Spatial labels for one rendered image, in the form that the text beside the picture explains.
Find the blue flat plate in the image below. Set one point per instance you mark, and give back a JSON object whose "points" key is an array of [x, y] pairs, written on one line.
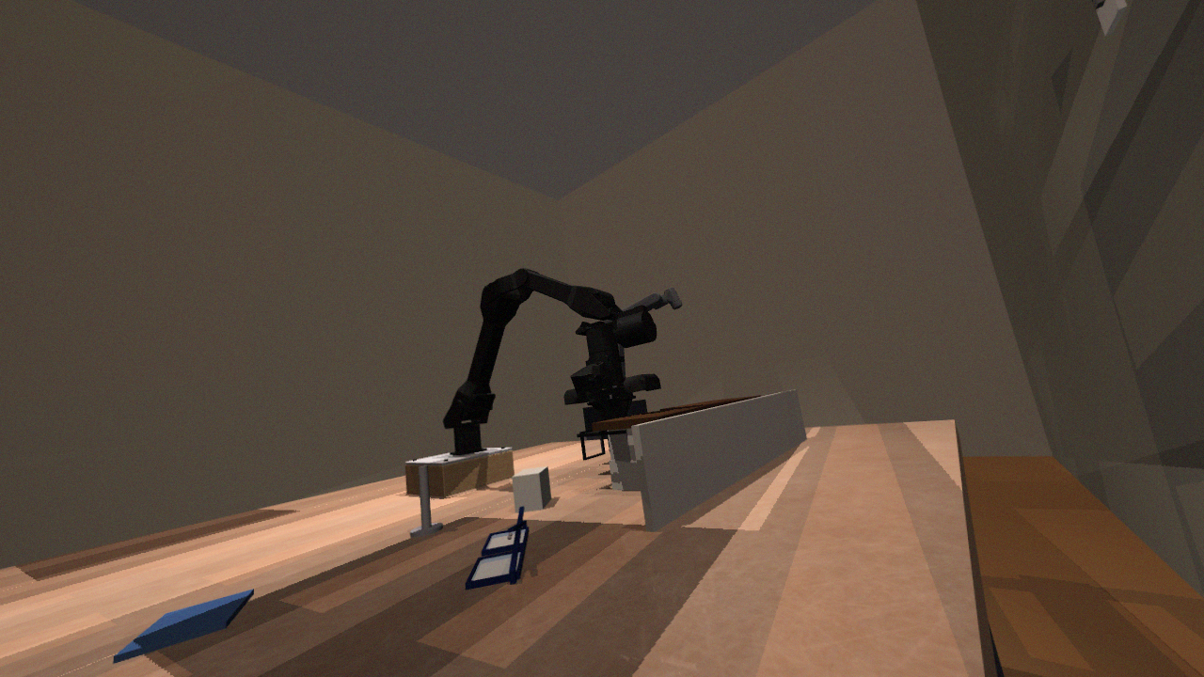
{"points": [[186, 624]]}

